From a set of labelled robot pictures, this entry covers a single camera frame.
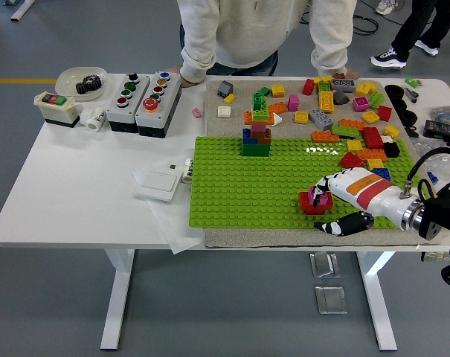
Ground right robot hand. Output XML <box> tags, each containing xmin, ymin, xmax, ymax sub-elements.
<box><xmin>312</xmin><ymin>167</ymin><xmax>415</xmax><ymax>237</ymax></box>

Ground person's left hand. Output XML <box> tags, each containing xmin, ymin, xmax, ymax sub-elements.
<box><xmin>338</xmin><ymin>66</ymin><xmax>361</xmax><ymax>80</ymax></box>

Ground person's right hand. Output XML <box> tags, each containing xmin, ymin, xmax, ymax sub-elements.
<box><xmin>167</xmin><ymin>64</ymin><xmax>206</xmax><ymax>89</ymax></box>

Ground magenta two-by-two brick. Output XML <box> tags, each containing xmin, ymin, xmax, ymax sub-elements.
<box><xmin>308</xmin><ymin>185</ymin><xmax>333</xmax><ymax>206</ymax></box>

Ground grey brick with rings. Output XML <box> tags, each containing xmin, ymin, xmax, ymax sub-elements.
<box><xmin>331</xmin><ymin>78</ymin><xmax>357</xmax><ymax>93</ymax></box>

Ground long yellow brick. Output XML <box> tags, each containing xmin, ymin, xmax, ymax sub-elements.
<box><xmin>318</xmin><ymin>90</ymin><xmax>336</xmax><ymax>114</ymax></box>

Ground black brick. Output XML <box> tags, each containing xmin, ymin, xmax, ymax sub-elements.
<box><xmin>382</xmin><ymin>141</ymin><xmax>402</xmax><ymax>159</ymax></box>

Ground dark grey slope brick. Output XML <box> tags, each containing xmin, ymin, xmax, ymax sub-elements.
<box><xmin>216</xmin><ymin>80</ymin><xmax>234</xmax><ymax>98</ymax></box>

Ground grey two-by-four brick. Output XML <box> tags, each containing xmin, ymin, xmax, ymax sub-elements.
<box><xmin>308</xmin><ymin>106</ymin><xmax>335</xmax><ymax>131</ymax></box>

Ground red two-by-four brick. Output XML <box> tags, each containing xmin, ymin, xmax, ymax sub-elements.
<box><xmin>360</xmin><ymin>126</ymin><xmax>385</xmax><ymax>149</ymax></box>
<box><xmin>298</xmin><ymin>190</ymin><xmax>335</xmax><ymax>216</ymax></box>

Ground long green brick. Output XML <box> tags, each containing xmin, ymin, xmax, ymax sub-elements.
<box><xmin>330</xmin><ymin>124</ymin><xmax>361</xmax><ymax>139</ymax></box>

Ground multicoloured brick tower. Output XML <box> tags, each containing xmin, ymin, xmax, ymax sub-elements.
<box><xmin>241</xmin><ymin>91</ymin><xmax>276</xmax><ymax>157</ymax></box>

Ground control box with emergency stop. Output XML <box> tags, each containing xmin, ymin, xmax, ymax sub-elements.
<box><xmin>135</xmin><ymin>70</ymin><xmax>183</xmax><ymax>138</ymax></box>

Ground metal hand tool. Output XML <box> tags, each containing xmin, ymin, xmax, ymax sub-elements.
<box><xmin>402</xmin><ymin>85</ymin><xmax>420</xmax><ymax>104</ymax></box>

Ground person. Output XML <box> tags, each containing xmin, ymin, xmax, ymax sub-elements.
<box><xmin>369</xmin><ymin>0</ymin><xmax>450</xmax><ymax>70</ymax></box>
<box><xmin>166</xmin><ymin>0</ymin><xmax>361</xmax><ymax>89</ymax></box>
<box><xmin>375</xmin><ymin>0</ymin><xmax>397</xmax><ymax>15</ymax></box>

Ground three-button control box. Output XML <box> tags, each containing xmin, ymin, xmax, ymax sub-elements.
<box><xmin>106</xmin><ymin>71</ymin><xmax>151</xmax><ymax>134</ymax></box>

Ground desk control panel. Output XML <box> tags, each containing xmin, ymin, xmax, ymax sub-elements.
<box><xmin>420</xmin><ymin>251</ymin><xmax>450</xmax><ymax>263</ymax></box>

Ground metal floor socket cover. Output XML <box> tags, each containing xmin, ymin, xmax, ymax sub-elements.
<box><xmin>309</xmin><ymin>251</ymin><xmax>341</xmax><ymax>279</ymax></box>
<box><xmin>315</xmin><ymin>284</ymin><xmax>349</xmax><ymax>315</ymax></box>

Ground black metal gears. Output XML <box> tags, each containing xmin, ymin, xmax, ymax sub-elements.
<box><xmin>74</xmin><ymin>74</ymin><xmax>103</xmax><ymax>96</ymax></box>

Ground black electronic module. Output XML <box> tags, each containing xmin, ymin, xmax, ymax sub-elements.
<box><xmin>423</xmin><ymin>118</ymin><xmax>450</xmax><ymax>147</ymax></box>

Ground white pipe tee fitting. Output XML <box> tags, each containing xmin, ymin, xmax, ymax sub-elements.
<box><xmin>79</xmin><ymin>106</ymin><xmax>107</xmax><ymax>132</ymax></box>

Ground white table leg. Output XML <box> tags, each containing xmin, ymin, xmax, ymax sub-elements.
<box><xmin>356</xmin><ymin>251</ymin><xmax>399</xmax><ymax>353</ymax></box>
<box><xmin>100</xmin><ymin>248</ymin><xmax>136</xmax><ymax>351</ymax></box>

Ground small white printed fitting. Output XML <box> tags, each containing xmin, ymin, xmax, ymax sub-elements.
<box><xmin>180</xmin><ymin>158</ymin><xmax>195</xmax><ymax>184</ymax></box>

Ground white bowl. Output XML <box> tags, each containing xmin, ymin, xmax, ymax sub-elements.
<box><xmin>55</xmin><ymin>65</ymin><xmax>109</xmax><ymax>102</ymax></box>

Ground green studded baseplate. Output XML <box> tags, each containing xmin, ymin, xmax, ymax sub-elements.
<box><xmin>188</xmin><ymin>135</ymin><xmax>422</xmax><ymax>230</ymax></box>

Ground grey-brown mat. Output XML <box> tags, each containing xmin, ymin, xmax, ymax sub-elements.
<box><xmin>203</xmin><ymin>79</ymin><xmax>450</xmax><ymax>249</ymax></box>

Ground white table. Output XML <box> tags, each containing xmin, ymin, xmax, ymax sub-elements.
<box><xmin>0</xmin><ymin>73</ymin><xmax>450</xmax><ymax>353</ymax></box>

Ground translucent white sheet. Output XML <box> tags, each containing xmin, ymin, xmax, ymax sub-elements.
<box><xmin>132</xmin><ymin>159</ymin><xmax>206</xmax><ymax>256</ymax></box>

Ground white furniture foot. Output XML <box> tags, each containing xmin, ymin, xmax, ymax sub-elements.
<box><xmin>9</xmin><ymin>0</ymin><xmax>36</xmax><ymax>22</ymax></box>

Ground bagged blue cable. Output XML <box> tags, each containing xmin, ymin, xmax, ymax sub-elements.
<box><xmin>427</xmin><ymin>106</ymin><xmax>450</xmax><ymax>126</ymax></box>

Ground white wall switch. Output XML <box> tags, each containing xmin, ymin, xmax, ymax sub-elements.
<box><xmin>135</xmin><ymin>169</ymin><xmax>181</xmax><ymax>203</ymax></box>

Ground beige red-green switch box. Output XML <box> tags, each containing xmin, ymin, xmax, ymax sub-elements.
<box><xmin>33</xmin><ymin>91</ymin><xmax>80</xmax><ymax>129</ymax></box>

